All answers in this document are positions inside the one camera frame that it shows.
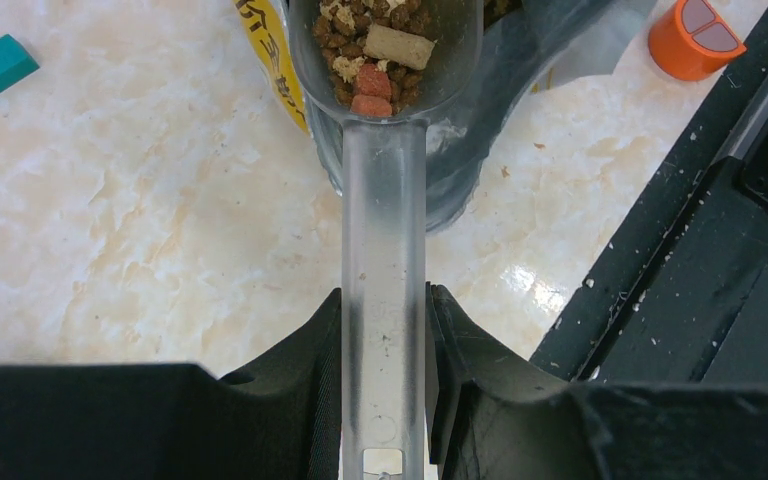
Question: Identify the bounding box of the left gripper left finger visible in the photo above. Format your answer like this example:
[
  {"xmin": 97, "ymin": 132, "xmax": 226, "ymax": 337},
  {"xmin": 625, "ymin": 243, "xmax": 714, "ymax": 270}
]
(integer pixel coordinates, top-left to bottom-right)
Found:
[{"xmin": 0, "ymin": 291, "xmax": 341, "ymax": 479}]

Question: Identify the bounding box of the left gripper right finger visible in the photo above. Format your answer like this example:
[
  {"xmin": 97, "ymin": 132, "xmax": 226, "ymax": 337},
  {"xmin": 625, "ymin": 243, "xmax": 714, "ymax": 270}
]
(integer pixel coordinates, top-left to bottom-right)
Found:
[{"xmin": 426, "ymin": 285, "xmax": 768, "ymax": 479}]

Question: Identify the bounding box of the clear plastic scoop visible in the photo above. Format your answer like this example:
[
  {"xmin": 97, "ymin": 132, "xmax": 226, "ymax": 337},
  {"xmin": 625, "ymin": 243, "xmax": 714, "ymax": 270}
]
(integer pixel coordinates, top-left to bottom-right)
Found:
[{"xmin": 288, "ymin": 1, "xmax": 483, "ymax": 479}]

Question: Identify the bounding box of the pet food bag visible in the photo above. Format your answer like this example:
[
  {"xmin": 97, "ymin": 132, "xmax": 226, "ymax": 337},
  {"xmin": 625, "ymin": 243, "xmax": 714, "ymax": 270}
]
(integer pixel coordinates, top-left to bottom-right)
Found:
[{"xmin": 235, "ymin": 0, "xmax": 653, "ymax": 233}]

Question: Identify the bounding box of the orange plastic piece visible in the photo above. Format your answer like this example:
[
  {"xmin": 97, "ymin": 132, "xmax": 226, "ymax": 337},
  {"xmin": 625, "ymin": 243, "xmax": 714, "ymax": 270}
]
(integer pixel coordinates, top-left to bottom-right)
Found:
[{"xmin": 647, "ymin": 0, "xmax": 747, "ymax": 82}]

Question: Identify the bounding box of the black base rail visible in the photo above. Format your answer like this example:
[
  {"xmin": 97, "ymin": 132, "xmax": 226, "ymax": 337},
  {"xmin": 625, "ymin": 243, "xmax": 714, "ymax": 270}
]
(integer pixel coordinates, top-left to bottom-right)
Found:
[{"xmin": 531, "ymin": 5, "xmax": 768, "ymax": 385}]

